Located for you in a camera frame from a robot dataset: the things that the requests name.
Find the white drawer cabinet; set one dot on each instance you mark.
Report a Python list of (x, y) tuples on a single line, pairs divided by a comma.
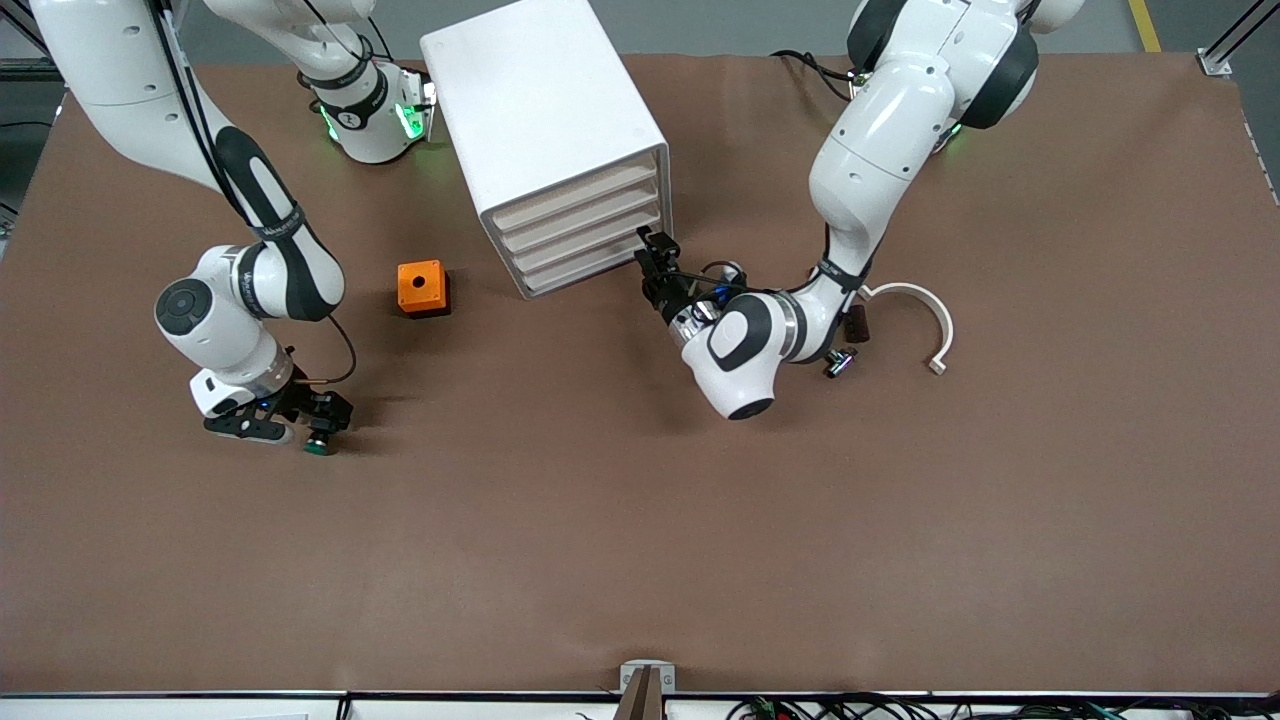
[(540, 100)]

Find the grey aluminium frame profile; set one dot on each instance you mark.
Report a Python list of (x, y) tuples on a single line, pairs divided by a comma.
[(1215, 62), (25, 68)]

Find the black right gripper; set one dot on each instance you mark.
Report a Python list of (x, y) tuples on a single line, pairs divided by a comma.
[(303, 402)]

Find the brown table cover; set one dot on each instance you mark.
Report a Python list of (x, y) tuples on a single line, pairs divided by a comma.
[(640, 520)]

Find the dark brown terminal block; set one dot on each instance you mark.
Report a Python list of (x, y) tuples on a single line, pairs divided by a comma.
[(860, 328)]

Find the white curved plastic arc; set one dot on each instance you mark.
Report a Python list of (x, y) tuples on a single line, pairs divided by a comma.
[(915, 290)]

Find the orange button box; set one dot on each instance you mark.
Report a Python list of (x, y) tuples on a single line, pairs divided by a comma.
[(420, 298)]

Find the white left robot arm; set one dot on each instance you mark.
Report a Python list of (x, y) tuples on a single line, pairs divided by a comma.
[(900, 130)]

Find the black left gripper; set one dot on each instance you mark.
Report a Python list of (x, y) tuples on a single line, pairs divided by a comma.
[(669, 292)]

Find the grey metal bracket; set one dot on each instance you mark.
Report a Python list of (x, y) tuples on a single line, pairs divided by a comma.
[(628, 680)]

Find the silver key switch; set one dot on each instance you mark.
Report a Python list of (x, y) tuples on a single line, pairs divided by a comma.
[(842, 365)]

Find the green push button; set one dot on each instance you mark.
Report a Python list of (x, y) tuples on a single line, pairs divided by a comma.
[(318, 446)]

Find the brown upright post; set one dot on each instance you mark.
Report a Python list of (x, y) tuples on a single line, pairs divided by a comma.
[(640, 700)]

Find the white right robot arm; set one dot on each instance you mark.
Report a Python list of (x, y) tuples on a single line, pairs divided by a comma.
[(120, 60)]

